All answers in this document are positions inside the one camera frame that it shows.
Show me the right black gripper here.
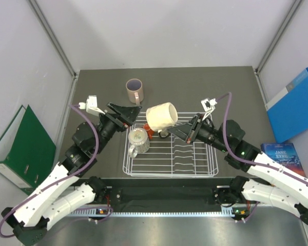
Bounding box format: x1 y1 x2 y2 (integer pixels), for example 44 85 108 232
168 113 229 153

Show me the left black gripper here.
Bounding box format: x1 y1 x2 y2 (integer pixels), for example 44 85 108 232
94 102 144 155

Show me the pink iridescent mug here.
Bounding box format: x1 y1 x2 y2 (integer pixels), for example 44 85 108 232
126 78 144 106

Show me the white floral iridescent mug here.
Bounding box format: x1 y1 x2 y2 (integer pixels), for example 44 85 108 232
128 128 150 158

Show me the cream dimpled mug black handle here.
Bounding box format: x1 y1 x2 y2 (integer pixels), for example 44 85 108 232
146 102 178 133

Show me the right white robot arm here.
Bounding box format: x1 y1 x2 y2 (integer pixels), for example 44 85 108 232
167 114 308 225

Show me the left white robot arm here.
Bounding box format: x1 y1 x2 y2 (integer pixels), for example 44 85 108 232
2 98 142 245

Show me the small grey cup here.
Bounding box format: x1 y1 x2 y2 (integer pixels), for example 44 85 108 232
158 131 170 139

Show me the small orange cup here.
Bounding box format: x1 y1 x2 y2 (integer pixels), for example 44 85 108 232
143 123 155 140

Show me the blue Jane Eyre book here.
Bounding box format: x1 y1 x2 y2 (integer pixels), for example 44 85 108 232
261 143 306 177

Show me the white wire dish rack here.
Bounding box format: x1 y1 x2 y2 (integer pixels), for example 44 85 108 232
122 112 219 178

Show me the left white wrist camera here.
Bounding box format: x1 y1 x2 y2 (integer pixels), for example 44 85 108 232
78 95 106 116

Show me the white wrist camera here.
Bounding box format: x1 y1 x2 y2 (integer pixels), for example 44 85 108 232
78 95 106 116
201 98 217 120

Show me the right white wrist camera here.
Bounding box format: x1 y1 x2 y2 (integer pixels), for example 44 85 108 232
201 98 217 120

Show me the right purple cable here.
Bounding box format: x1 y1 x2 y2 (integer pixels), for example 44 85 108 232
215 92 308 190

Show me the purple cable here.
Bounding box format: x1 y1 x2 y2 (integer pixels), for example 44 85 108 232
215 92 308 190
0 103 113 236

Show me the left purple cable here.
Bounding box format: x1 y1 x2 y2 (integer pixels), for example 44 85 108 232
0 103 113 236

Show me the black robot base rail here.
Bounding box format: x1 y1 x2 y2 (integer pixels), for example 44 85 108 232
87 176 261 213

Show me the white slotted cable duct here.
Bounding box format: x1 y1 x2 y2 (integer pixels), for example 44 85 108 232
66 206 249 218

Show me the green ring binder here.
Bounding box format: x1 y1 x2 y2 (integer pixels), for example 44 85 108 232
0 106 56 195

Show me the blue ring binder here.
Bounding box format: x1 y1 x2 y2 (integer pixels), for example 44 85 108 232
265 67 308 143

